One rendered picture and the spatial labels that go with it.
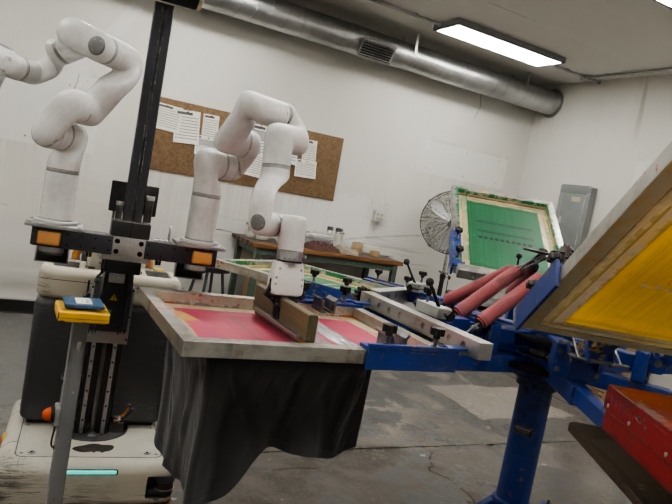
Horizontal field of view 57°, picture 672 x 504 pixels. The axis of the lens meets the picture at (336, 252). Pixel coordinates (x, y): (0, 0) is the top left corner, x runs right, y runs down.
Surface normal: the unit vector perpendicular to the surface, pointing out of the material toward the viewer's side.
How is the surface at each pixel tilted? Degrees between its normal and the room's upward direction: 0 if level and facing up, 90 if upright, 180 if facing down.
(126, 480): 90
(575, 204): 90
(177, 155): 90
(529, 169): 90
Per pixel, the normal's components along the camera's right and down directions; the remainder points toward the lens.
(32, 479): 0.36, 0.15
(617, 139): -0.88, -0.12
